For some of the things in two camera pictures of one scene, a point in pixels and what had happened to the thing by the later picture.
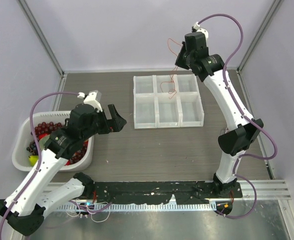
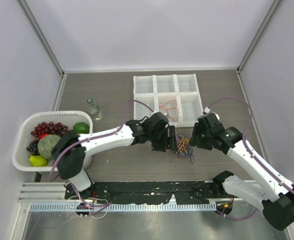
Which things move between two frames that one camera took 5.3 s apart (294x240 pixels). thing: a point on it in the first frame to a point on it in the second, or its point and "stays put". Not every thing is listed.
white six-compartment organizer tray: [167, 101] stays put
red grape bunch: [44, 128] stays put
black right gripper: [178, 61] to [195, 139]
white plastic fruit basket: [24, 137] stays put
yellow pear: [33, 160] stays put
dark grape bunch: [33, 148] stays put
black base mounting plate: [184, 192] stays put
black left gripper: [117, 122] to [161, 147]
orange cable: [172, 72] to [170, 108]
